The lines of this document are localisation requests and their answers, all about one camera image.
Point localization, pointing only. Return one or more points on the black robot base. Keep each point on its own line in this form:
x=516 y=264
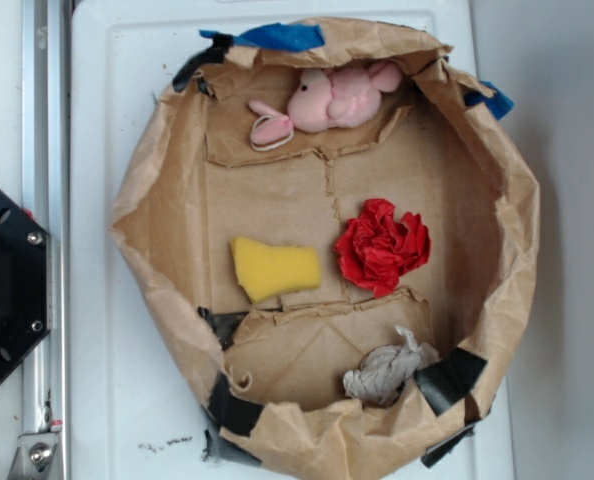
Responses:
x=23 y=285

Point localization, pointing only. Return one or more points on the crumpled red paper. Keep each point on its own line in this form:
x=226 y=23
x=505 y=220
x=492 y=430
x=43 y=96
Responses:
x=376 y=250

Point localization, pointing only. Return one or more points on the crumpled white paper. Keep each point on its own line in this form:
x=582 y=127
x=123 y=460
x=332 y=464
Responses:
x=383 y=373

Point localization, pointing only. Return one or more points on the brown paper bag tray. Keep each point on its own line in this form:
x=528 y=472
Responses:
x=269 y=375

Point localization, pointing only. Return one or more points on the yellow sponge piece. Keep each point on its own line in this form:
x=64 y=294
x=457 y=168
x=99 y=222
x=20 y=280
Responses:
x=265 y=271

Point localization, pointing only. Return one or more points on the pink plush toy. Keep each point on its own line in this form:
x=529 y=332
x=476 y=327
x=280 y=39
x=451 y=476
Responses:
x=325 y=99

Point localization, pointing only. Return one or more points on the white plastic board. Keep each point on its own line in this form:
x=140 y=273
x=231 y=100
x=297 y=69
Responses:
x=131 y=414

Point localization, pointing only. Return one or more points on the aluminium frame rail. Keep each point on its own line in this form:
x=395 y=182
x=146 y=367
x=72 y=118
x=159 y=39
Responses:
x=43 y=449

